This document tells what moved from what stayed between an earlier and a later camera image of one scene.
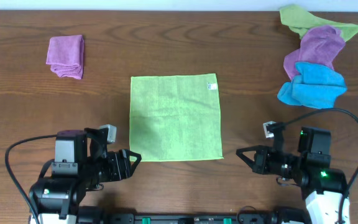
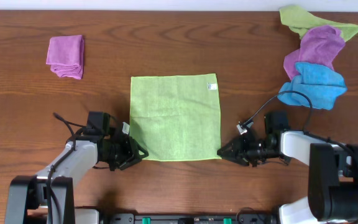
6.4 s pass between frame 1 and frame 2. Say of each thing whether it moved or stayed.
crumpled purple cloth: stayed
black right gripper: moved
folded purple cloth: stayed
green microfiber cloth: stayed
